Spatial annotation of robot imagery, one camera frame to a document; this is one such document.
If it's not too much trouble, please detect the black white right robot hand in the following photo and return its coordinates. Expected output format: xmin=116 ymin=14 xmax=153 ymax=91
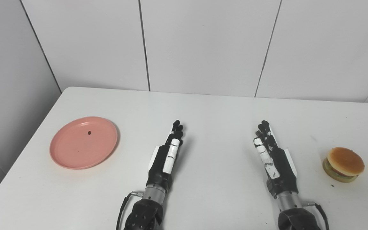
xmin=253 ymin=120 xmax=299 ymax=198

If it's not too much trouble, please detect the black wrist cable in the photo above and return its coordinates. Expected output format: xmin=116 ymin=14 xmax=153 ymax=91
xmin=116 ymin=191 xmax=144 ymax=230
xmin=302 ymin=201 xmax=330 ymax=230

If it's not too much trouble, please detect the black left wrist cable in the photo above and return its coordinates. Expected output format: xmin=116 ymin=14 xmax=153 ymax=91
xmin=116 ymin=191 xmax=144 ymax=230

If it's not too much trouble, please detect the pink round plate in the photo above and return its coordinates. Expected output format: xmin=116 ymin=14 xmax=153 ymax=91
xmin=50 ymin=116 xmax=119 ymax=170

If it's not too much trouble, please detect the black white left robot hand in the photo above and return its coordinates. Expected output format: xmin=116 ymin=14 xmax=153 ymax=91
xmin=146 ymin=120 xmax=184 ymax=192

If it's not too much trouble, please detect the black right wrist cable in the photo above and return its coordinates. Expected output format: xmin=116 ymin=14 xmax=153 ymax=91
xmin=302 ymin=201 xmax=330 ymax=230

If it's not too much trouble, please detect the toy hamburger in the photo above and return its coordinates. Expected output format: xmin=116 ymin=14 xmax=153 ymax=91
xmin=322 ymin=147 xmax=365 ymax=183

